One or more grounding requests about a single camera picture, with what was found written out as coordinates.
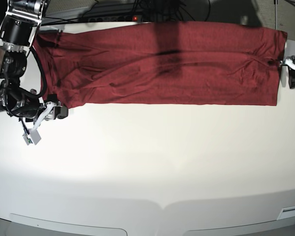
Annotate dark red long-sleeve shirt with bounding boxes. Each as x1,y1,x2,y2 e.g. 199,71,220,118
33,21,288,108

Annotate thin white vertical pole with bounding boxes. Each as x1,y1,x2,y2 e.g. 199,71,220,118
273,0,278,30

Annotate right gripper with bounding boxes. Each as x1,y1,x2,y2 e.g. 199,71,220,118
0,85,68,122

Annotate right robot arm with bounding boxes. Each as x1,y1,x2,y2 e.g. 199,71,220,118
0,0,68,123

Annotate black power strip red switch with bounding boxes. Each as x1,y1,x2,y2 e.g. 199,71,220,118
82,14,142,23

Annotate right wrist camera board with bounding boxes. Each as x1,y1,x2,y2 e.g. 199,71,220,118
22,130,41,145

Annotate white label plate on table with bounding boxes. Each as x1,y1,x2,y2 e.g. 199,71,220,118
277,206,295,220

